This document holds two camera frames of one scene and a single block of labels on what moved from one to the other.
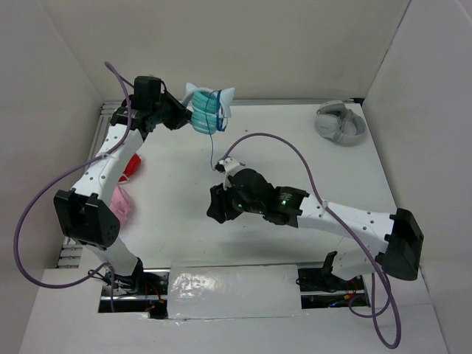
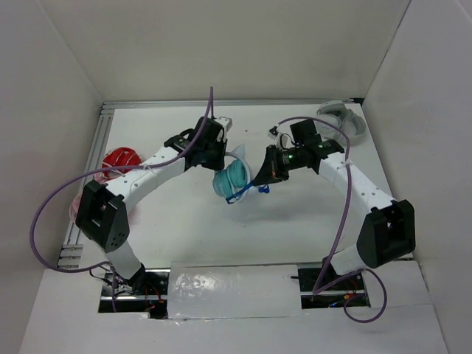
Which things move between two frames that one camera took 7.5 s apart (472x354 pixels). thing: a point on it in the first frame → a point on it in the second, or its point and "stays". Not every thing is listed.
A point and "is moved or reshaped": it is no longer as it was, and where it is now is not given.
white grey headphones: (334, 121) stays
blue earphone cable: (221, 121) is moved or reshaped
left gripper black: (182, 113) → (219, 164)
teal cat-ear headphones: (210, 109) is moved or reshaped
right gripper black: (220, 200) → (268, 172)
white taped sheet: (197, 292) stays
